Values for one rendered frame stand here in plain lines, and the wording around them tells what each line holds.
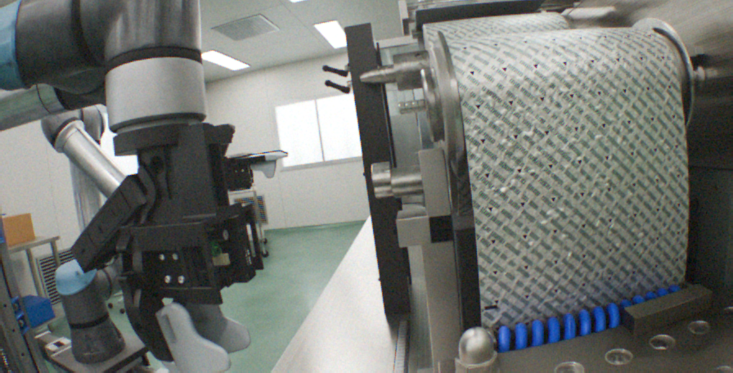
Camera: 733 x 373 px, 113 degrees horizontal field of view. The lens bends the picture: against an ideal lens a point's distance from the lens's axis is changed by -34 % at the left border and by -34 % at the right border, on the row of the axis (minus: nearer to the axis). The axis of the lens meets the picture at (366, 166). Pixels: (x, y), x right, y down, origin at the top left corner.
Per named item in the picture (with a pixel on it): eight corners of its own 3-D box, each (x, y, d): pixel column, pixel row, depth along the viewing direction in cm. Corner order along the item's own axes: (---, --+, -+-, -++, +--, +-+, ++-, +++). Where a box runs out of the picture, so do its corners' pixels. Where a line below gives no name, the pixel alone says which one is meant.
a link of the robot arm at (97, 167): (38, 80, 61) (177, 222, 68) (64, 87, 72) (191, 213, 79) (15, 120, 60) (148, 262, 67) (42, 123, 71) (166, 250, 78)
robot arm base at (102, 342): (65, 354, 64) (51, 320, 64) (105, 334, 79) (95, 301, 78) (92, 369, 60) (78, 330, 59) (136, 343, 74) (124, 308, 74)
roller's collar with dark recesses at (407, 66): (398, 93, 65) (393, 59, 65) (432, 88, 64) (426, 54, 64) (397, 88, 59) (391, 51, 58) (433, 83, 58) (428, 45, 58)
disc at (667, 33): (708, 123, 24) (638, 159, 39) (712, 123, 24) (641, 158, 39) (658, -8, 28) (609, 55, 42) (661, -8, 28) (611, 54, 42)
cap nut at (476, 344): (452, 366, 27) (449, 321, 27) (496, 360, 27) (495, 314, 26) (456, 393, 24) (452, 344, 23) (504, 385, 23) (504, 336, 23)
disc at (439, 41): (464, 156, 28) (452, 186, 42) (470, 155, 28) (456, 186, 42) (433, 0, 31) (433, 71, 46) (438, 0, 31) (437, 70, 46)
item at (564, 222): (482, 337, 32) (465, 144, 31) (681, 289, 29) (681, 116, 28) (483, 339, 32) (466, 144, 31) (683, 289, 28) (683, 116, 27)
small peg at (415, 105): (399, 111, 39) (400, 117, 40) (425, 108, 38) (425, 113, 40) (397, 100, 39) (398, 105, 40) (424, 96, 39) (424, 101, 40)
